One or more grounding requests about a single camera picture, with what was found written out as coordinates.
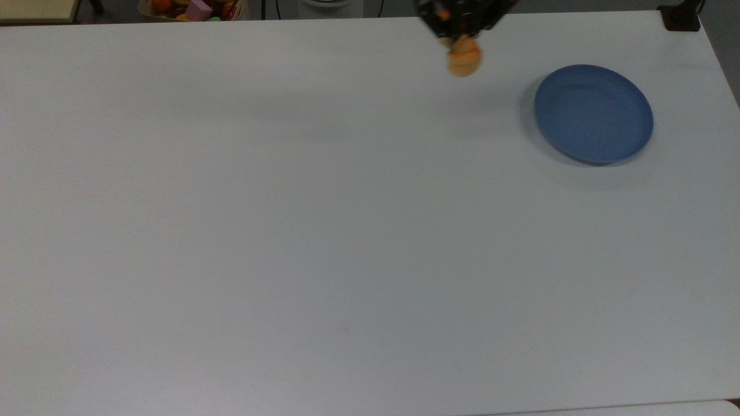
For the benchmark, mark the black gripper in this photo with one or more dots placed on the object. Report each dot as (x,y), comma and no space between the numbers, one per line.
(462,12)

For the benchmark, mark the pink toy block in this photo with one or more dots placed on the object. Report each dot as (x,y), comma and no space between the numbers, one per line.
(199,10)

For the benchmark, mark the blue round plate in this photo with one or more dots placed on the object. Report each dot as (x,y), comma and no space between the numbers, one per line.
(594,114)

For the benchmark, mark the box of toy food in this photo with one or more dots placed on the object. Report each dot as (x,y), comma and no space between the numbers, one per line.
(173,8)

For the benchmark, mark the black table clamp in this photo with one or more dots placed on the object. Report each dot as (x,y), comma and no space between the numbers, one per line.
(681,17)

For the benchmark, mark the beige board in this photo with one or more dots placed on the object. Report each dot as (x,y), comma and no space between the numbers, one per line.
(37,10)

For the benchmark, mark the orange toy bread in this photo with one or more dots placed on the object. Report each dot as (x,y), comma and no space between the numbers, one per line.
(464,58)

